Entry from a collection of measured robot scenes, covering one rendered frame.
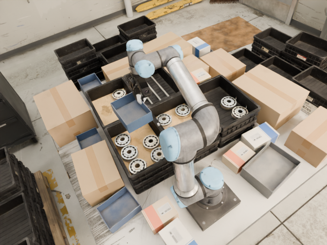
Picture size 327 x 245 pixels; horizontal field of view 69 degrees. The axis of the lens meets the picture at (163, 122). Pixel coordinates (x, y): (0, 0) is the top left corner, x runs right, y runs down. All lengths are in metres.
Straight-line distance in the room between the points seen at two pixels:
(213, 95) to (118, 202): 0.96
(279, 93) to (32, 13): 3.70
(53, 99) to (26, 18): 2.66
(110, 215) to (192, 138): 0.81
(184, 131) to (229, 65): 1.22
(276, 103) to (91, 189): 1.23
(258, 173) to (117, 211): 0.84
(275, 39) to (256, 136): 1.87
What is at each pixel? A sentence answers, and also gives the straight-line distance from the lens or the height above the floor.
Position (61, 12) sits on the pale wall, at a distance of 4.50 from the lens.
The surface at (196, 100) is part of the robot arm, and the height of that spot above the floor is 1.39.
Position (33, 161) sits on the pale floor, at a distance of 2.86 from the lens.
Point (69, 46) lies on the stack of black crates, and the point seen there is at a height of 0.57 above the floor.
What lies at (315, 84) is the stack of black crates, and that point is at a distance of 2.58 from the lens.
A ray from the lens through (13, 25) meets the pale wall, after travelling 4.45.
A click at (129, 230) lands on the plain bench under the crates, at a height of 0.70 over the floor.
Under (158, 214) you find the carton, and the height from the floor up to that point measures 0.77.
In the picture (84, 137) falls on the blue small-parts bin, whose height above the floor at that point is 0.72.
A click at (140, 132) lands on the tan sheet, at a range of 1.57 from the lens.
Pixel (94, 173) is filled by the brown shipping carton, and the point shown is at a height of 0.86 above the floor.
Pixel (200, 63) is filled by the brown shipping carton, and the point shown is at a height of 0.86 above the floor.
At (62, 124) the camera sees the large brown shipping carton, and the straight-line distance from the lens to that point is 1.71.
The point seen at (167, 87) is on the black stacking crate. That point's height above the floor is 0.83.
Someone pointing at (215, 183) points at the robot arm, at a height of 0.97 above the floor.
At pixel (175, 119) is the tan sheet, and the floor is 0.83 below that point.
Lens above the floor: 2.05
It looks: 50 degrees down
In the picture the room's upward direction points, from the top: 8 degrees counter-clockwise
